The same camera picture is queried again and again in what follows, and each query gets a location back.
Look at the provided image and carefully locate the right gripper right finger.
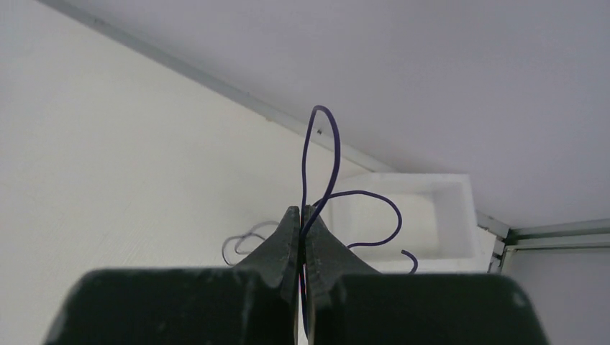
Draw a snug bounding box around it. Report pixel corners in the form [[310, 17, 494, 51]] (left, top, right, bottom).
[[303, 206, 548, 344]]

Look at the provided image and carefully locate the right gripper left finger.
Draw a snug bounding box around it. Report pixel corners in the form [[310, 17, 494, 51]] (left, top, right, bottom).
[[45, 206, 300, 344]]

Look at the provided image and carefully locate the black wire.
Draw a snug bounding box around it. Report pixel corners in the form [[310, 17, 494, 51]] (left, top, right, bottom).
[[221, 105, 419, 275]]

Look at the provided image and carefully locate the white compartment tray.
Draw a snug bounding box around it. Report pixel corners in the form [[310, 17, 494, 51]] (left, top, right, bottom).
[[327, 173, 495, 273]]

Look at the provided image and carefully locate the right corner aluminium post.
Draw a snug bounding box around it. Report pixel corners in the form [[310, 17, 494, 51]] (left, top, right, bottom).
[[488, 218, 609, 273]]

